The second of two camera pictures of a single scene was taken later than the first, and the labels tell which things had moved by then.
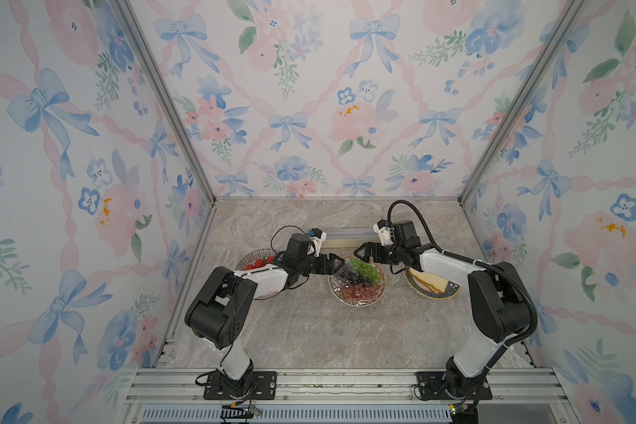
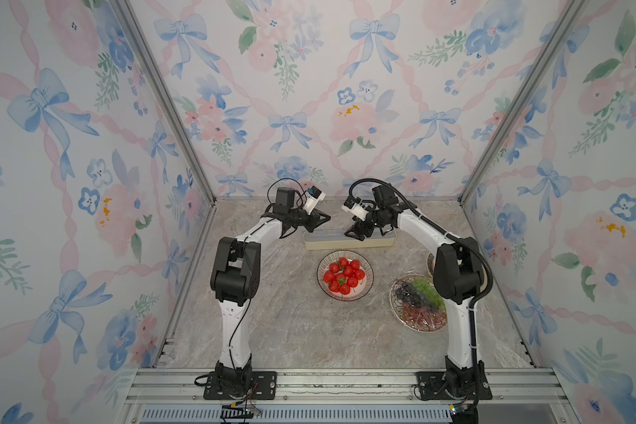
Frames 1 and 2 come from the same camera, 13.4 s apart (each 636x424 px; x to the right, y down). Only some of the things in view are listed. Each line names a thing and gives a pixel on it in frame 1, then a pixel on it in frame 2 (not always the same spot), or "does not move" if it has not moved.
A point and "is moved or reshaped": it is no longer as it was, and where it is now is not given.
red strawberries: x=259 y=262 -> x=344 y=276
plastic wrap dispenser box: x=348 y=238 does not move
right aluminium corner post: x=570 y=16 does not move
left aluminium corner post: x=172 y=104 does not move
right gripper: x=376 y=251 -> x=376 y=221
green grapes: x=367 y=269 -> x=426 y=287
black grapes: x=349 y=275 -> x=407 y=292
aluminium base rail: x=527 y=396 does not move
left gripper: x=329 y=269 -> x=314 y=223
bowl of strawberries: x=269 y=279 -> x=363 y=285
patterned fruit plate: x=358 y=283 -> x=416 y=305
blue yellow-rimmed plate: x=450 y=289 is moved or reshaped
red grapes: x=359 y=291 -> x=427 y=318
